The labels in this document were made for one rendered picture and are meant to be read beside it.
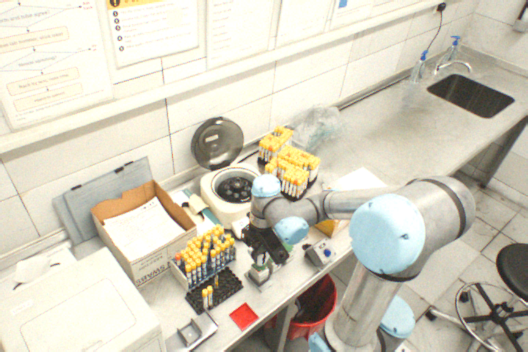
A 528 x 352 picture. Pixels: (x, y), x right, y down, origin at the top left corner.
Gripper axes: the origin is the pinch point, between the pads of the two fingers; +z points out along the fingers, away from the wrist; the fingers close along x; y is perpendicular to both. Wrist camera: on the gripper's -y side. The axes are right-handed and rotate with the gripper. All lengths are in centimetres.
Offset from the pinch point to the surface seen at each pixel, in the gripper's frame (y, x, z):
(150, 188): 50, 11, -2
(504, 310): -63, -107, 62
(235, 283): 3.6, 7.8, 7.5
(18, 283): 43, 60, 4
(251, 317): -7.8, 10.5, 9.7
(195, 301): 6.8, 21.4, 8.0
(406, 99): 38, -148, 10
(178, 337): -0.7, 32.0, 5.9
